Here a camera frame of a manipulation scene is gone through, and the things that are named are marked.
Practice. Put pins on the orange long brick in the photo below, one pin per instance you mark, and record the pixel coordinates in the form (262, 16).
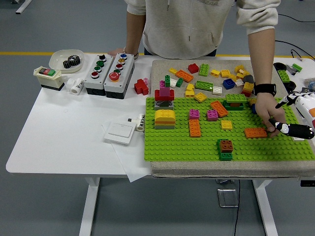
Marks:
(184, 75)
(195, 127)
(219, 109)
(256, 132)

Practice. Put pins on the person's right hand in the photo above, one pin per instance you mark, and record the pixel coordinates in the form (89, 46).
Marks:
(115, 52)

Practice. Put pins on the white paper sheet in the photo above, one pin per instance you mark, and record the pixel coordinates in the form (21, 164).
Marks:
(133, 162)

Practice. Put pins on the bag of blue parts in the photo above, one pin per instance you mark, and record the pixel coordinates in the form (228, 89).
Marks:
(310, 83)

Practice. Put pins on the small magenta brick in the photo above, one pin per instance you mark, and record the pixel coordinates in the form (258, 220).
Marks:
(162, 84)

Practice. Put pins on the person's left hand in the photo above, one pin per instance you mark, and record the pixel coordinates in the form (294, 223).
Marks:
(268, 108)

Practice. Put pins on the white table leg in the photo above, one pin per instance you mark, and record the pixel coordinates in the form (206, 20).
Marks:
(264, 209)
(89, 209)

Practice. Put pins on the grey-brown mat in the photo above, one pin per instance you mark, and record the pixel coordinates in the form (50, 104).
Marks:
(160, 66)

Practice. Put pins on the black table control panel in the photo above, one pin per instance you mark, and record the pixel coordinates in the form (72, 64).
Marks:
(307, 184)

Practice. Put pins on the black fob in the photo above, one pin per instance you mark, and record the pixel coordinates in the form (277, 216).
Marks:
(292, 92)

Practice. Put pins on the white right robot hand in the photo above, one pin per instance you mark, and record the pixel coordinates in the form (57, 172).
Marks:
(308, 108)

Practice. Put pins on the black box yellow marks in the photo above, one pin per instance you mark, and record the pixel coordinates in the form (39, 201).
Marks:
(306, 89)

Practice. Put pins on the cream red-green switch box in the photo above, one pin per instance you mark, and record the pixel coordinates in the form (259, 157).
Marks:
(49, 79)

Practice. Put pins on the white square brick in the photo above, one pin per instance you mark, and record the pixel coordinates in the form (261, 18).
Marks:
(173, 83)
(239, 84)
(217, 90)

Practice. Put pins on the grey arch brick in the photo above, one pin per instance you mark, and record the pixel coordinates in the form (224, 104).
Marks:
(158, 107)

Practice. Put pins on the white plastic bowl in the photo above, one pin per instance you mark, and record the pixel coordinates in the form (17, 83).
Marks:
(57, 60)

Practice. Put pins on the dark green frame brick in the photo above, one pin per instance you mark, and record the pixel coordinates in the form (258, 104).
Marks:
(226, 106)

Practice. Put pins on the grey four-button control box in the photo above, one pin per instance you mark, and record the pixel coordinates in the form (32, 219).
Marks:
(92, 82)

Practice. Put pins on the white labelled cylinder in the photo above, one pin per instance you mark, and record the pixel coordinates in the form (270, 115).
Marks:
(140, 123)

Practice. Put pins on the white wall switch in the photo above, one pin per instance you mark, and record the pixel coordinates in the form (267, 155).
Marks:
(119, 132)

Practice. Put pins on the grey emergency-stop control box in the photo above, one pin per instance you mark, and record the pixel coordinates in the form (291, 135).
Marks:
(113, 86)

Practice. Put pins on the black wristwatch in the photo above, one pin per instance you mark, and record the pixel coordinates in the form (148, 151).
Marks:
(264, 89)

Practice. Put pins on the lime green studded baseplate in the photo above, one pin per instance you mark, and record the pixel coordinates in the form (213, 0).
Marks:
(172, 142)

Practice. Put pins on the yellow small brick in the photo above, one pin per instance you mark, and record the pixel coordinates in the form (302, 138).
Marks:
(173, 70)

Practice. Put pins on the dark green narrow brick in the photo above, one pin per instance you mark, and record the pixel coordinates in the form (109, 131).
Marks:
(167, 81)

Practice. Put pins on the yellow flat square brick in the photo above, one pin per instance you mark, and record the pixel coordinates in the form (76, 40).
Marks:
(200, 97)
(226, 125)

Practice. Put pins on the silver floor outlet box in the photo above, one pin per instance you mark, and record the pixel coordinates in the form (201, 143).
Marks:
(227, 197)

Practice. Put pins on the dark green small brick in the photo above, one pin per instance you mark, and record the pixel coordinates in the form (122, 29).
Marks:
(179, 82)

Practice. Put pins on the brown square brick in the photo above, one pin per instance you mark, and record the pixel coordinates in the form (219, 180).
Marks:
(226, 145)

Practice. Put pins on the magenta square brick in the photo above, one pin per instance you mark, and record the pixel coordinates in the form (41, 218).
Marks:
(212, 115)
(194, 114)

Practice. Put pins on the blue square brick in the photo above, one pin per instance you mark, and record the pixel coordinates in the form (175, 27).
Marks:
(253, 109)
(229, 84)

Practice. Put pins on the person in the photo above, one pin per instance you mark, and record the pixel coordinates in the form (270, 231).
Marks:
(184, 24)

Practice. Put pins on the pink square brick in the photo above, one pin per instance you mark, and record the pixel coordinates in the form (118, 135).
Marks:
(164, 92)

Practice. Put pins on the white pipe fitting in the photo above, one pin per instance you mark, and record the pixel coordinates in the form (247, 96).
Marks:
(77, 87)

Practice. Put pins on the lime long brick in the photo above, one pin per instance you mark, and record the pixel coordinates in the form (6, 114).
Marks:
(203, 85)
(236, 98)
(283, 75)

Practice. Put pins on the red cross-shaped brick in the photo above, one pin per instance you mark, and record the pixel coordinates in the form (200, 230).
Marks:
(140, 86)

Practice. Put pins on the black metal gear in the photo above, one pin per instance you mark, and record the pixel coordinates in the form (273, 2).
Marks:
(71, 62)

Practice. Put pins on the grey curved brick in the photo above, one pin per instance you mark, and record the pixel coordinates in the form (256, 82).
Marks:
(248, 79)

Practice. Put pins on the white furniture foot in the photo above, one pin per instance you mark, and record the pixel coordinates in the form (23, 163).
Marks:
(23, 6)

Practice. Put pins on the red wide brick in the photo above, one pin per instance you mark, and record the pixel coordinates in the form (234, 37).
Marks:
(158, 95)

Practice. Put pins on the yellow orange grey brick stack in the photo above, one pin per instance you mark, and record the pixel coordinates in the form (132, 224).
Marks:
(164, 114)

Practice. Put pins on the person's right forearm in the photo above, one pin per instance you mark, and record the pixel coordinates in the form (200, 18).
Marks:
(134, 32)

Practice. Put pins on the person's left forearm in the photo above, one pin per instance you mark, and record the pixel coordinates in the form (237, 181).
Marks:
(262, 59)

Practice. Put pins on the small pink brick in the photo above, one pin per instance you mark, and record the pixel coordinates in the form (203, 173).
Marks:
(146, 80)

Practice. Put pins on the red square brick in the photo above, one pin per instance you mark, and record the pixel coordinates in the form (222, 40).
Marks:
(193, 68)

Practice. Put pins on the clear plastic piece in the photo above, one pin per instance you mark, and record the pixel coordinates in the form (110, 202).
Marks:
(290, 70)

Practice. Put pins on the lime small brick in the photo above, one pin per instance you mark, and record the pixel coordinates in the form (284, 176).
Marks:
(297, 67)

